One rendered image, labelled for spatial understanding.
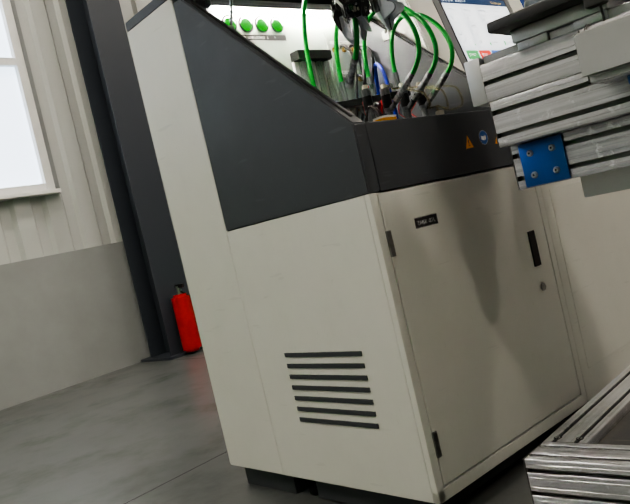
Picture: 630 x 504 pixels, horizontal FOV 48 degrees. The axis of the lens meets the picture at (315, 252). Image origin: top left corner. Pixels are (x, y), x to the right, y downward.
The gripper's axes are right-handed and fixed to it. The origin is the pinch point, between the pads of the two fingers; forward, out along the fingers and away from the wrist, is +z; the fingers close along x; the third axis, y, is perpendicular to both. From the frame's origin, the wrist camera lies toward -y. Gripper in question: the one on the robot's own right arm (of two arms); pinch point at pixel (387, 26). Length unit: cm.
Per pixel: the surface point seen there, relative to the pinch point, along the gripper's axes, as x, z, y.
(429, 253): -17, 59, 11
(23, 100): 65, -98, -416
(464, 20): 63, -10, -18
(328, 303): -33, 66, -10
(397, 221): -26, 50, 11
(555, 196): 43, 54, 12
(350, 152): -32.9, 32.7, 8.7
